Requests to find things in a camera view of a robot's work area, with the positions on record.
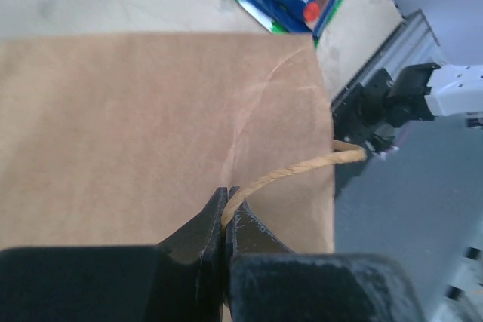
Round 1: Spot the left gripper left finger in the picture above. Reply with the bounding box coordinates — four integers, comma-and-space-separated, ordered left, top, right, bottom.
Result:
1, 188, 228, 321

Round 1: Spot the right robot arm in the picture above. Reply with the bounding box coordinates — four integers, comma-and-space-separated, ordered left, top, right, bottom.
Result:
333, 63, 482, 152

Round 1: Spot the brown paper bag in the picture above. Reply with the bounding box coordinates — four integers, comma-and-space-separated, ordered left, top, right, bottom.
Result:
1, 33, 333, 248

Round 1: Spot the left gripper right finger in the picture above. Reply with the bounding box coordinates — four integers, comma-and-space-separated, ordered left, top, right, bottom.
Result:
224, 202, 426, 321

